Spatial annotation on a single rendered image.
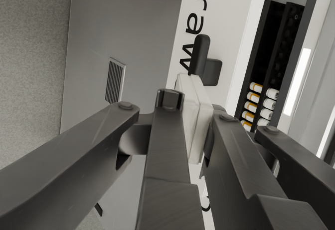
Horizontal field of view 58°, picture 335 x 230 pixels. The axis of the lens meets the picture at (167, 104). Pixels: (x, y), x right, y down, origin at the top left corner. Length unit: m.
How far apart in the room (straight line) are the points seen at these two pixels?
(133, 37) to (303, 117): 0.43
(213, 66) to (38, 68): 0.94
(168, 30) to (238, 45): 0.29
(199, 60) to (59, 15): 0.92
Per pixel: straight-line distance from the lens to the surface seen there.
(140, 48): 0.66
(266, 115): 0.41
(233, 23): 0.32
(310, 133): 0.38
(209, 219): 0.49
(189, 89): 0.16
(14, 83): 1.20
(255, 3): 0.31
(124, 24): 0.73
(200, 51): 0.30
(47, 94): 1.23
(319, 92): 0.38
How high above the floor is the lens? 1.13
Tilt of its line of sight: 49 degrees down
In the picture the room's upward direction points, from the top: 122 degrees clockwise
